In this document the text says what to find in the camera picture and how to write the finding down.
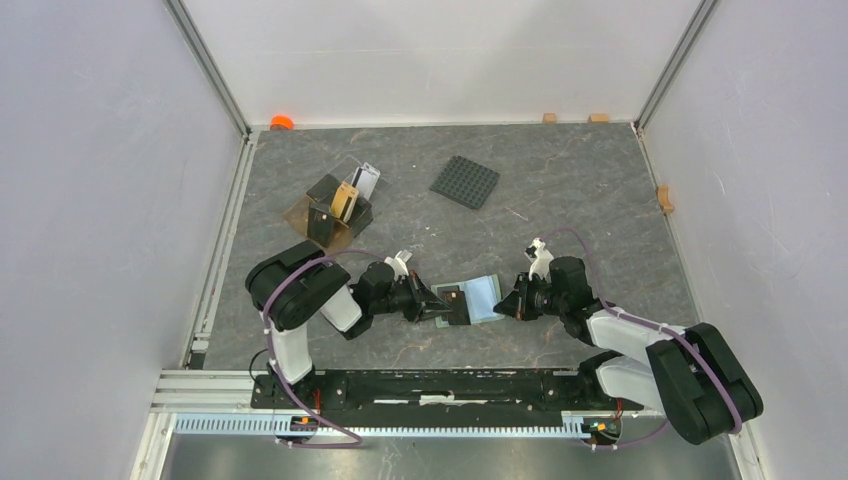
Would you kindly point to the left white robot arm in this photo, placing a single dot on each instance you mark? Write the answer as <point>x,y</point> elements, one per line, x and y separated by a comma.
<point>288,289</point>

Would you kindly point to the orange round cap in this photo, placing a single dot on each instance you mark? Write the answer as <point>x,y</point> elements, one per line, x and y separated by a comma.
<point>281,122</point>

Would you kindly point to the right aluminium frame post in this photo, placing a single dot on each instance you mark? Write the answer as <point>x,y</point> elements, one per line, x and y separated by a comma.
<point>691,34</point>

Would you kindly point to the gold credit card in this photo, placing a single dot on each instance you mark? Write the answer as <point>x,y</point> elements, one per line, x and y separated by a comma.
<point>344,201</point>

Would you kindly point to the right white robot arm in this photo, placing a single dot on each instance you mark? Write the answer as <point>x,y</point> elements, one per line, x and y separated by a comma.
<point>689,375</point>

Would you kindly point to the aluminium frame post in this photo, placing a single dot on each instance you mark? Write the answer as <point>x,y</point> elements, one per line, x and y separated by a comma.
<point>691,34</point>
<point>202,54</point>

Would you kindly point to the left aluminium frame post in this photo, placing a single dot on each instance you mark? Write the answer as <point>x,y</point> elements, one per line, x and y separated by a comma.
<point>202,54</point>

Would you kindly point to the dark grey lego baseplate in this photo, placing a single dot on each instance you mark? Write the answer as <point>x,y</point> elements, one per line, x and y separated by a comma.
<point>465,182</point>

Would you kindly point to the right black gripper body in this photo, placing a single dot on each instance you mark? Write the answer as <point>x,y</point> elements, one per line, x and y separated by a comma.
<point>535,298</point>

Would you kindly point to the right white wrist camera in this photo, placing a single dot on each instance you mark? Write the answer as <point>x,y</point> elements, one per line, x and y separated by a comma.
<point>540,258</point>

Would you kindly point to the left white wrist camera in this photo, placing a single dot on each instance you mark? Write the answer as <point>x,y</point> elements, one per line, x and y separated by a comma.
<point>399,263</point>

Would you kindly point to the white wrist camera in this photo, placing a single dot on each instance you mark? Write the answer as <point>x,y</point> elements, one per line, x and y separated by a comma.
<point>399,263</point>
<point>540,258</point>

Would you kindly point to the green card holder wallet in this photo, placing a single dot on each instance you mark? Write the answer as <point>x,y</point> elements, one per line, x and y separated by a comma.
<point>482,294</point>

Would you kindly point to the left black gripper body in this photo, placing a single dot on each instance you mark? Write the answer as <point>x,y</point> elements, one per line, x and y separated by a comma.
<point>405,299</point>

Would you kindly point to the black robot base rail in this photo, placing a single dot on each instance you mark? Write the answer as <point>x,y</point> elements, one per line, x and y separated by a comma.
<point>526,397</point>

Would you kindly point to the curved wooden block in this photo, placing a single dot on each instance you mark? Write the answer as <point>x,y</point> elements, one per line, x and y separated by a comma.
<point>664,199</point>

